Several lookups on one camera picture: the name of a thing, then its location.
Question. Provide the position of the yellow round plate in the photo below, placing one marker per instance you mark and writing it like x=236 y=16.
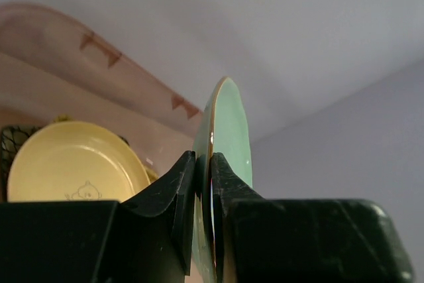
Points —
x=72 y=161

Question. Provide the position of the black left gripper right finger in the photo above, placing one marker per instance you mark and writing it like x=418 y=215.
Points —
x=301 y=240

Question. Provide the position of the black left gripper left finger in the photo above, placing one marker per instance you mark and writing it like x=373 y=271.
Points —
x=144 y=239

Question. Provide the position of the black floral square plate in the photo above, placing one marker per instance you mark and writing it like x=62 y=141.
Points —
x=12 y=139

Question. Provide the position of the pink translucent plastic bin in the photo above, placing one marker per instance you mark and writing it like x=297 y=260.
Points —
x=53 y=65

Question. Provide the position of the light green floral plate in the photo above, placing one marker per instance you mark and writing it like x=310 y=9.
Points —
x=223 y=129

